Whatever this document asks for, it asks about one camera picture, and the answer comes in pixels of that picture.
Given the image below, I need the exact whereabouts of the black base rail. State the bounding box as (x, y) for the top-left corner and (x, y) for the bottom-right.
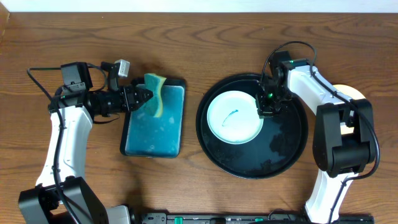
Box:
(105, 205), (376, 224)

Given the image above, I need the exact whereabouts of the black rectangular water tray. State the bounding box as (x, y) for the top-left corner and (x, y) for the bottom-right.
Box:
(119, 79), (186, 158)

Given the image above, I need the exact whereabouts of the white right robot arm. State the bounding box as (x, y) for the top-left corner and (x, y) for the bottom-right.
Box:
(256, 56), (381, 223)

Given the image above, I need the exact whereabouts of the yellow plate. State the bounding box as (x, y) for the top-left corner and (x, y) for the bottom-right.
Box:
(333, 84), (365, 135)

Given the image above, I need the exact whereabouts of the green yellow sponge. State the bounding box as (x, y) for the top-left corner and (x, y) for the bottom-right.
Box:
(144, 73), (166, 118)

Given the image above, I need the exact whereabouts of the round black tray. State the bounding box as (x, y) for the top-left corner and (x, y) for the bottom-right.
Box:
(196, 73), (308, 179)

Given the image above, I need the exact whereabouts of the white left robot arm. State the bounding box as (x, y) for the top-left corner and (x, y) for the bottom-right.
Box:
(18, 85), (153, 223)

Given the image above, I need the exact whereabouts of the light green plate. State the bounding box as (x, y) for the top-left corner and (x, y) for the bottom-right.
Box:
(206, 90), (264, 144)

